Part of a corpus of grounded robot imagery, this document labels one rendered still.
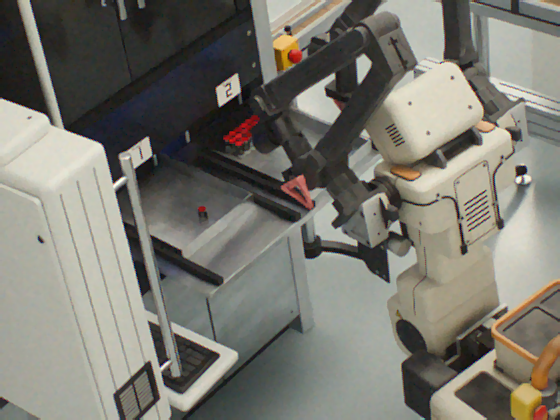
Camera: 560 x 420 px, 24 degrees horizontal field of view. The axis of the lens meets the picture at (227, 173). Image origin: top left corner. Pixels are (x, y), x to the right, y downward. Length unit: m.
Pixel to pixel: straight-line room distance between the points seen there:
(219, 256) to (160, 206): 0.27
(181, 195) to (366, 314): 1.07
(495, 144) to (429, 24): 2.88
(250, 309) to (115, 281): 1.38
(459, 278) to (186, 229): 0.71
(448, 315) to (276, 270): 1.02
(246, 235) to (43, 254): 0.86
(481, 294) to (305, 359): 1.14
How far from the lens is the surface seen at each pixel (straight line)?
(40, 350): 2.72
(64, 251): 2.43
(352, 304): 4.26
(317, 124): 3.50
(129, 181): 2.52
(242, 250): 3.15
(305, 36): 3.85
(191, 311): 3.69
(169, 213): 3.31
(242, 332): 3.92
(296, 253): 3.98
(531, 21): 3.93
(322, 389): 4.01
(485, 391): 2.85
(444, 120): 2.73
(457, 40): 2.96
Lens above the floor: 2.88
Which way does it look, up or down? 36 degrees down
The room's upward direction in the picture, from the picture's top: 11 degrees counter-clockwise
